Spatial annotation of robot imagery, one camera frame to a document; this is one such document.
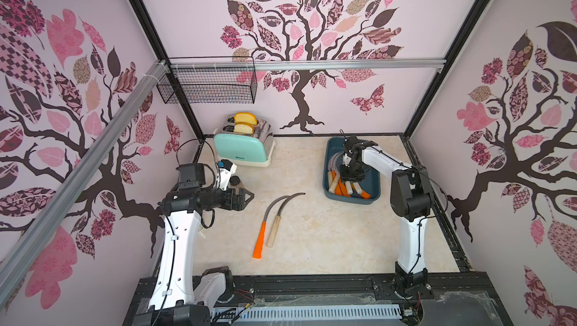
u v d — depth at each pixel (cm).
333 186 95
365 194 95
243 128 97
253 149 98
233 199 62
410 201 56
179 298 37
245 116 100
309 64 92
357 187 95
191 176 56
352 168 86
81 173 53
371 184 98
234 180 93
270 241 83
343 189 96
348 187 95
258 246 82
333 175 102
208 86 122
